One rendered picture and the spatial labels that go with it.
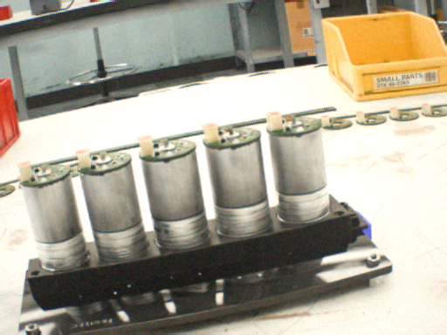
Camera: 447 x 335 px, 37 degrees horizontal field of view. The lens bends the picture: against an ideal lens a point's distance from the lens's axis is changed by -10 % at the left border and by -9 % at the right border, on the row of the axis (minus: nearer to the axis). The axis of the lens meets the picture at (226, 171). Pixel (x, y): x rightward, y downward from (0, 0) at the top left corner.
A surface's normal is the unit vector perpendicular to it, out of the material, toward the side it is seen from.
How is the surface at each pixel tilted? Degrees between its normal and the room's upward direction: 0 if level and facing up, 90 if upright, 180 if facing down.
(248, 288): 0
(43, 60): 90
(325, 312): 0
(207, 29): 90
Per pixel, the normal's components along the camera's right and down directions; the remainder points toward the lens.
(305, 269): -0.14, -0.94
